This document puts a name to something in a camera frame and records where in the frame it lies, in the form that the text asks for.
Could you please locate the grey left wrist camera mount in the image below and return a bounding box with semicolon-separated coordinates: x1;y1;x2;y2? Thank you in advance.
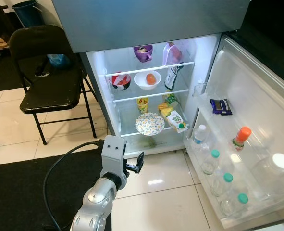
101;136;128;176

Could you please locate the round orange fruit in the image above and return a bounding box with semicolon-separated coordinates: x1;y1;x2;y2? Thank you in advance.
146;73;158;86

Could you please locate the red white bowl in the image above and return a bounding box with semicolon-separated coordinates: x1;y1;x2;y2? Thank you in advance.
111;72;131;91

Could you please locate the white-edged glass fridge shelf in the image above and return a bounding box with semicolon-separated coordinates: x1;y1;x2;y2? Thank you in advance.
112;89;190;103
120;126;185;138
105;62;195;77

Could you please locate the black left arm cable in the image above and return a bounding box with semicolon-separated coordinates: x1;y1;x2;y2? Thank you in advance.
42;141;104;229

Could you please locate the yellow cup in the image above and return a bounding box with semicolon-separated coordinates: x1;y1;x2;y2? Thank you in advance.
136;97;150;114

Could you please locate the clear bottle with green cap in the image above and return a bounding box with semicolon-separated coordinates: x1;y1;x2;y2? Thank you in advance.
201;150;220;175
211;173;234;197
220;193;249;217

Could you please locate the plain white bowl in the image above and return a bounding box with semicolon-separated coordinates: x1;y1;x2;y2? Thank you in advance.
134;71;161;90

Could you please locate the black folding chair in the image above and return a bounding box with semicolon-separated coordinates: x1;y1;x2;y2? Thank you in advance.
9;25;97;145

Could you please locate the green white drink carton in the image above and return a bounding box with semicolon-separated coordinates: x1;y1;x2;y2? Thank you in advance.
170;110;189;134

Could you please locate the dark teal bin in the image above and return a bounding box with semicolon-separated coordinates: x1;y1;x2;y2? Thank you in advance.
12;0;41;28

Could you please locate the clear jar with white lid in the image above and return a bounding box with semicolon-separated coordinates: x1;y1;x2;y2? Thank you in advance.
255;153;284;193

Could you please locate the grey steel fridge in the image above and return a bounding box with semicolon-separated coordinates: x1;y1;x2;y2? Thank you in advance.
50;0;250;159

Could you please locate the grey fridge door with shelves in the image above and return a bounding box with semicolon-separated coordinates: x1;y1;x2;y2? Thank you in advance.
183;34;284;231

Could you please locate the black floor mat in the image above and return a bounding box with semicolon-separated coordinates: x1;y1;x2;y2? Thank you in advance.
0;148;111;231

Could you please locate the clear pink food bag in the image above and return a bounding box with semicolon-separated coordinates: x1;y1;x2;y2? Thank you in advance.
162;42;183;66

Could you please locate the yellow snack packet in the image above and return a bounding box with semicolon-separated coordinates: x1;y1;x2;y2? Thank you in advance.
159;102;173;118

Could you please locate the green white snack packet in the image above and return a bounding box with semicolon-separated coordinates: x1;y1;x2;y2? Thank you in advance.
164;63;185;91

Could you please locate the clear bottle with white cap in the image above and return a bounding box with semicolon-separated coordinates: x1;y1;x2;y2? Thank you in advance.
194;124;209;152

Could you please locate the purple chocolate pack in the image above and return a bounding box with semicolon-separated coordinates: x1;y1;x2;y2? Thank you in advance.
210;99;233;116

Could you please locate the bottle with orange cap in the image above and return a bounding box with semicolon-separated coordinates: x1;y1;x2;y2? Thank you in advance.
232;127;252;152

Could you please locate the blue plastic bag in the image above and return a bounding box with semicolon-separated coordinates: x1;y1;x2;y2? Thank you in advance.
47;54;73;68

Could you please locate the small green packet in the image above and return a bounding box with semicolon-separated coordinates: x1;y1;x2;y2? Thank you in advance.
163;93;178;106

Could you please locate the lemon leaf patterned plate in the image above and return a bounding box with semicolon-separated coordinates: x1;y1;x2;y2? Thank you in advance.
135;112;165;137

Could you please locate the purple cup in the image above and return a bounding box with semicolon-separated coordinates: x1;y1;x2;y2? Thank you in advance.
134;45;153;63

